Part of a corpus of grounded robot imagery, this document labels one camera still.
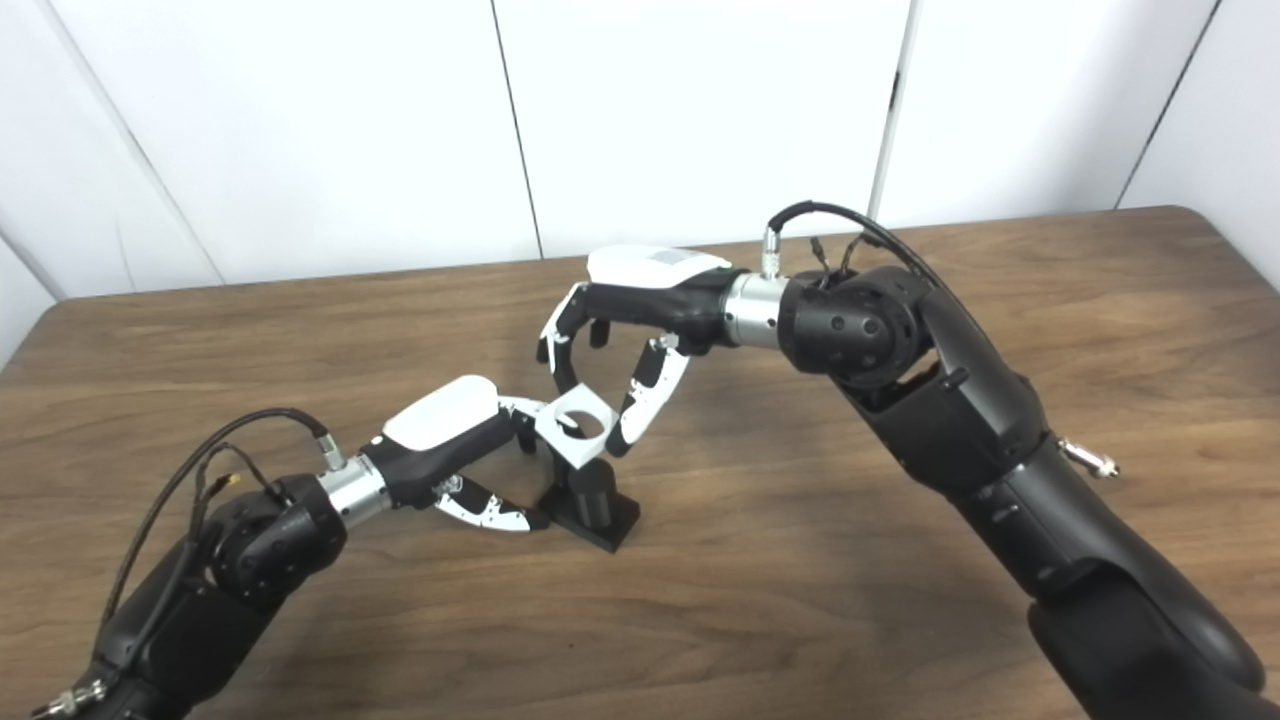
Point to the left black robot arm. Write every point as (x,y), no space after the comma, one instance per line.
(250,550)

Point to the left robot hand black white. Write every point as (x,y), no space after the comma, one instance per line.
(440,420)

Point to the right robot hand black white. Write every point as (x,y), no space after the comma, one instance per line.
(650,285)

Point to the black peg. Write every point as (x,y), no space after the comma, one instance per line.
(595,505)

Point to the white square piece with hole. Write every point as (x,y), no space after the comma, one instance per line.
(560,435)

